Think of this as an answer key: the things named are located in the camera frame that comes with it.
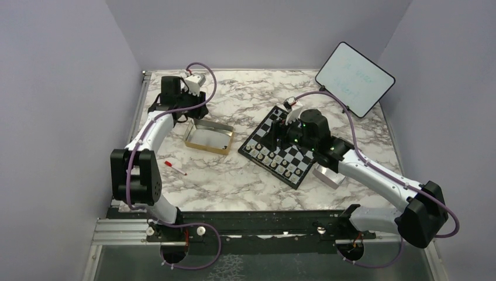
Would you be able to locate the yellow metal tin box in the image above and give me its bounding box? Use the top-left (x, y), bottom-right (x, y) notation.
top-left (183, 119), bottom-right (235, 155)

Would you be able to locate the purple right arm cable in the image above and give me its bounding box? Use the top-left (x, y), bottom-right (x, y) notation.
top-left (284, 90), bottom-right (461, 270)

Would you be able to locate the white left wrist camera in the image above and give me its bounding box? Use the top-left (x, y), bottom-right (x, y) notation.
top-left (184, 74), bottom-right (206, 97)

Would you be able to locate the red and white marker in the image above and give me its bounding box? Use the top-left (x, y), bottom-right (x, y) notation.
top-left (164, 161), bottom-right (187, 176)

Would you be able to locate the aluminium frame rail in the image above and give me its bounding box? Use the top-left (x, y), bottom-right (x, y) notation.
top-left (112, 70), bottom-right (153, 149)

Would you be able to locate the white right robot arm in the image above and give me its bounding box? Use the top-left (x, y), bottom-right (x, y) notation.
top-left (260, 109), bottom-right (448, 248)

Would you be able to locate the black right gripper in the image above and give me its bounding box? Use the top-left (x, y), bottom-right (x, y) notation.
top-left (258, 113), bottom-right (316, 152)

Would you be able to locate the small whiteboard on stand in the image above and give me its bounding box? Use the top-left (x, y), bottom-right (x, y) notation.
top-left (315, 42), bottom-right (396, 118)

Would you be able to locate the black and white chessboard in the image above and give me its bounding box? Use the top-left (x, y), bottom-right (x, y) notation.
top-left (237, 106), bottom-right (314, 190)

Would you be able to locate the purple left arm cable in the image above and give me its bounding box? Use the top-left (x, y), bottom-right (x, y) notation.
top-left (126, 61), bottom-right (222, 272)

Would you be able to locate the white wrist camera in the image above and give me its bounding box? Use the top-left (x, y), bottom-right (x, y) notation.
top-left (184, 74), bottom-right (206, 97)
top-left (283, 97), bottom-right (303, 125)

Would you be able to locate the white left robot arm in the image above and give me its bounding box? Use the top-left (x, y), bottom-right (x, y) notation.
top-left (110, 74), bottom-right (208, 241)

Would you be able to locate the silver metal tin lid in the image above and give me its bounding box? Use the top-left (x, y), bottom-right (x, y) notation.
top-left (312, 164), bottom-right (346, 189)

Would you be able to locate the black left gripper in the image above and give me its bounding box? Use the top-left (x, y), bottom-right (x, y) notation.
top-left (176, 85), bottom-right (208, 119)

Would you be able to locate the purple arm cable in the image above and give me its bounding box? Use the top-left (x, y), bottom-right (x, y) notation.
top-left (284, 90), bottom-right (461, 270)
top-left (126, 61), bottom-right (222, 272)

